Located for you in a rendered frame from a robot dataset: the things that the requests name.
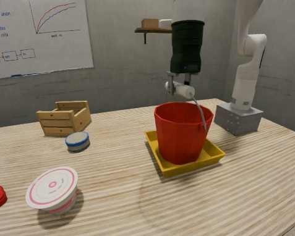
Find yellow shallow tray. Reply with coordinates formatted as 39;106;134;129
144;130;226;178

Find white and pink yogurt cup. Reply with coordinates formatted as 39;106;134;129
25;167;78;215

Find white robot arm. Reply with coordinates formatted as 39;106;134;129
230;0;267;110

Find wooden crate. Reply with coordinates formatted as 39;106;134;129
36;101;92;137

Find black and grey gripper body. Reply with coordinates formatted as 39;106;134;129
159;0;205;74

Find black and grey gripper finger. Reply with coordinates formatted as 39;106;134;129
184;73;199;86
166;72;179;96

